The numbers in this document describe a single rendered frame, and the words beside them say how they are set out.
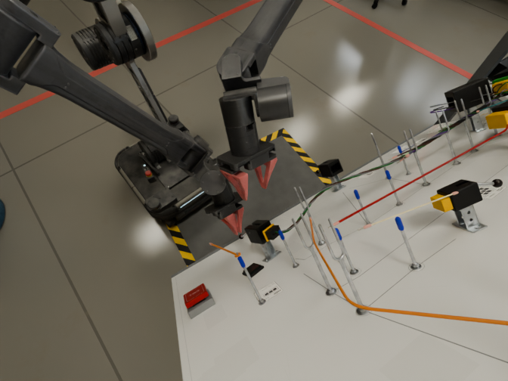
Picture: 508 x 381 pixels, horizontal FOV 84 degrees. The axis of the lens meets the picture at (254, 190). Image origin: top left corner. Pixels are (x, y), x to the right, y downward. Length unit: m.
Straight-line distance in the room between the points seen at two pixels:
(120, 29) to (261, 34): 0.68
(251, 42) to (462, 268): 0.49
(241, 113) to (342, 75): 2.51
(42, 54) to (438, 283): 0.62
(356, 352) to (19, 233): 2.25
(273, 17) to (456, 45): 3.30
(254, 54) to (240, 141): 0.16
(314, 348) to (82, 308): 1.71
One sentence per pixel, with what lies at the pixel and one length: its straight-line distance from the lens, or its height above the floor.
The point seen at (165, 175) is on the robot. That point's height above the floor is 0.26.
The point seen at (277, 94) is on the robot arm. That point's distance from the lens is 0.49.
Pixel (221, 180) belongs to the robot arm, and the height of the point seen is 1.22.
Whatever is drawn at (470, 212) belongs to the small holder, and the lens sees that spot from 0.56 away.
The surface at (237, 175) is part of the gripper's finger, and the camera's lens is 0.52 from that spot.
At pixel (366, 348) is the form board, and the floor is 1.36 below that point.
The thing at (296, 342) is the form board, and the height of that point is 1.30.
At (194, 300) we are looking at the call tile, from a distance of 0.63.
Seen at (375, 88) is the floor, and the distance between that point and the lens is 2.93.
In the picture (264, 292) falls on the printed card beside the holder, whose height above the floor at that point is 1.17.
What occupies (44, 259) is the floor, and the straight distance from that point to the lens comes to 2.24.
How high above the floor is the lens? 1.74
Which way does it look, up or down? 60 degrees down
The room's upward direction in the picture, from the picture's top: straight up
